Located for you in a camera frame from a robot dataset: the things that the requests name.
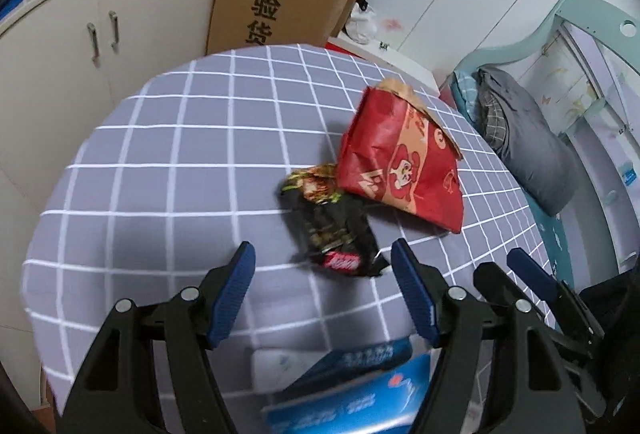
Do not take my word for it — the black snack wrapper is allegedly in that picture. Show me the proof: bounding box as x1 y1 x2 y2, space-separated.
277 163 392 279

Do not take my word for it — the teal bunk bed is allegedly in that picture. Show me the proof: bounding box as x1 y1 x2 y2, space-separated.
440 0 640 275

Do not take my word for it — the white step platform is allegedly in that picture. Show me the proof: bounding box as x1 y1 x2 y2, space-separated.
322 37 442 90

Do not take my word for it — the dark blue packet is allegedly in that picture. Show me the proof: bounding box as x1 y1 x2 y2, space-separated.
280 335 415 395

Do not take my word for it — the teal plaid pillow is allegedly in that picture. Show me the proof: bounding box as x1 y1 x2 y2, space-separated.
450 72 483 120

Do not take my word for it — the bright blue snack packet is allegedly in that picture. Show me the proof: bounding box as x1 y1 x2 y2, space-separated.
261 354 432 434

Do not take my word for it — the teal bed sheet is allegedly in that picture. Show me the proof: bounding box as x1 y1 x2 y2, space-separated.
525 194 576 275

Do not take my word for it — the grey checked tablecloth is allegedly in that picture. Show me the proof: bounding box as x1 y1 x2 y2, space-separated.
20 43 556 434

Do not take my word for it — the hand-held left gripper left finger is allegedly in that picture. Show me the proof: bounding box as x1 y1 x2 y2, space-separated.
60 241 257 434

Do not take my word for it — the grey duvet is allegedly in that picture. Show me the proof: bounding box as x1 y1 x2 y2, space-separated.
475 67 582 216

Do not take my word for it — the red paper bag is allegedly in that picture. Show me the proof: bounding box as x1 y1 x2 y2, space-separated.
336 78 465 235

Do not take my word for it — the grey translucent plastic wrapper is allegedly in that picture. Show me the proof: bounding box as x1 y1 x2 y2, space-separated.
251 346 323 392

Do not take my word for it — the small white plastic bag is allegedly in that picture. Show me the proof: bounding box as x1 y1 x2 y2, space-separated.
345 7 379 42

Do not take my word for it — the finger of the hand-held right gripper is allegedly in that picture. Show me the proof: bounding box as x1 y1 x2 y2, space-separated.
472 263 598 365
506 248 606 345

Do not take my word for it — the white low cabinet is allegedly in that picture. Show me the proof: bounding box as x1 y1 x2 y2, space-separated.
0 0 233 340

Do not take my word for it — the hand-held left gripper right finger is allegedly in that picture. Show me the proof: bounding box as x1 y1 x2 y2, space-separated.
391 238 586 434

